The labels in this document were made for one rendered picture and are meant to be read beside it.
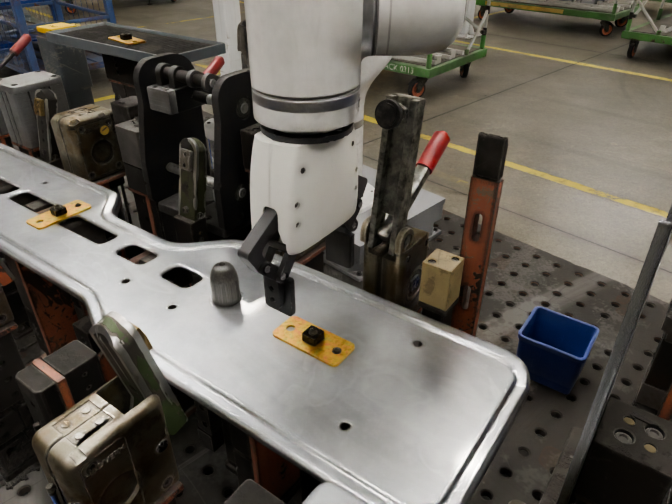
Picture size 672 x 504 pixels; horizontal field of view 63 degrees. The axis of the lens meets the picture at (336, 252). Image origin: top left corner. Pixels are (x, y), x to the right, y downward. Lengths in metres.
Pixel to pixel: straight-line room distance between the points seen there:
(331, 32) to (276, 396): 0.32
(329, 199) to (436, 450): 0.23
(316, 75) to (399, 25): 0.06
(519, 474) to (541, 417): 0.12
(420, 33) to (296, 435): 0.33
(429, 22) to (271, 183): 0.16
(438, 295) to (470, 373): 0.09
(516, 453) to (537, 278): 0.48
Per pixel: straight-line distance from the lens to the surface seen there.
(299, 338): 0.57
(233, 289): 0.62
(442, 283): 0.58
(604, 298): 1.25
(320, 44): 0.39
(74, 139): 1.03
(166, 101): 0.85
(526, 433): 0.93
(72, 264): 0.76
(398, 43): 0.41
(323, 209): 0.46
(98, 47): 1.16
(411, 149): 0.59
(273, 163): 0.42
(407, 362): 0.56
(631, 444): 0.43
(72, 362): 0.63
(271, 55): 0.40
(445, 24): 0.40
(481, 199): 0.57
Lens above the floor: 1.38
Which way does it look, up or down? 32 degrees down
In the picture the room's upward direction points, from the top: straight up
